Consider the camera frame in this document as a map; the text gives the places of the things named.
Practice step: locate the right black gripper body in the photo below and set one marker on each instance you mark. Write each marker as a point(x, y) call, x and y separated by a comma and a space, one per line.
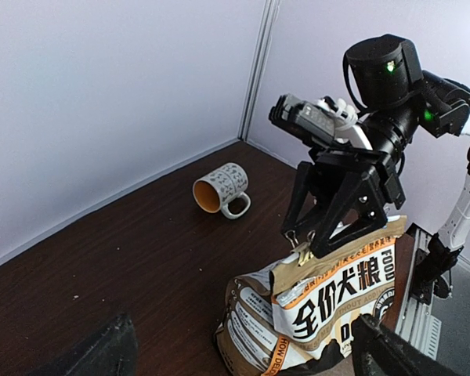
point(334, 175)

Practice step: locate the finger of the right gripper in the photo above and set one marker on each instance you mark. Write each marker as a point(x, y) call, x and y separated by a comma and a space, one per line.
point(293, 224)
point(356, 209)

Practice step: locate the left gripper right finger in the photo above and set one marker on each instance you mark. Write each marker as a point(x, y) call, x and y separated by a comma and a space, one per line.
point(378, 351)

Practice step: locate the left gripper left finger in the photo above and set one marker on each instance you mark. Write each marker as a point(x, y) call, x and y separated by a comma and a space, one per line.
point(111, 350)

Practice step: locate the yellow binder clip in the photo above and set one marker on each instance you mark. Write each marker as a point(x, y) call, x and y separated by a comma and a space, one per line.
point(301, 255)

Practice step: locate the dog food bag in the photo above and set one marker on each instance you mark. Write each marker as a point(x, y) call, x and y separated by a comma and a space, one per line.
point(289, 320)

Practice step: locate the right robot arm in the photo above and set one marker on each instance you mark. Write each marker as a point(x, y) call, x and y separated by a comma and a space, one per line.
point(393, 97)

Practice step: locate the patterned ceramic mug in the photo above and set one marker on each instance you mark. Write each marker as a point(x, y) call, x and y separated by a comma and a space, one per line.
point(215, 191)

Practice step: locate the front aluminium rail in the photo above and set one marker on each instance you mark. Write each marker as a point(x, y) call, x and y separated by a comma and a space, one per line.
point(415, 323)

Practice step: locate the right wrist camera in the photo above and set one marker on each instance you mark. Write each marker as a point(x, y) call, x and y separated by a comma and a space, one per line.
point(325, 123)

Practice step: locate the right aluminium frame post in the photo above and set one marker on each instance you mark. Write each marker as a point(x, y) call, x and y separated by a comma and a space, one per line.
point(258, 65)

